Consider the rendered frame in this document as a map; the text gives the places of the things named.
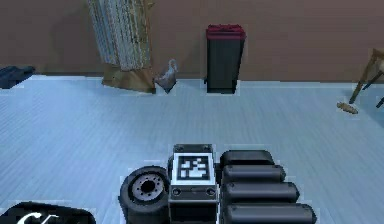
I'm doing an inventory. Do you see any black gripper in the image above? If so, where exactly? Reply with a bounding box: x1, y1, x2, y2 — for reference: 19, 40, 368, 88
118, 165, 171, 224

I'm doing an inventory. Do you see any black object with white mark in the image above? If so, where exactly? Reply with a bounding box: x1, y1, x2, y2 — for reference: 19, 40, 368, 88
0, 201, 97, 224

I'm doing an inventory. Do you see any grey crumpled bag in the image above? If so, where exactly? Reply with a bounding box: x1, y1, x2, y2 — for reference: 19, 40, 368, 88
154, 59, 179, 94

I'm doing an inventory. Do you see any brown box of striped boards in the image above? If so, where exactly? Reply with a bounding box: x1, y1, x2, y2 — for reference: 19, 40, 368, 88
87, 0, 157, 95

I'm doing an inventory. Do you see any black bin with red lid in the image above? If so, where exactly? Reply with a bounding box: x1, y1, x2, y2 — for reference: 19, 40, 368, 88
203, 23, 247, 95

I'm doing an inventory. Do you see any dark blue cloth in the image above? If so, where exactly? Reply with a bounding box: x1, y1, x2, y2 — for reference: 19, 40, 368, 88
0, 65, 36, 90

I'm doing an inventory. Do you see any tan lumpy object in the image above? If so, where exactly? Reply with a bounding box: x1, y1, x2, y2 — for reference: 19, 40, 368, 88
336, 101, 359, 115

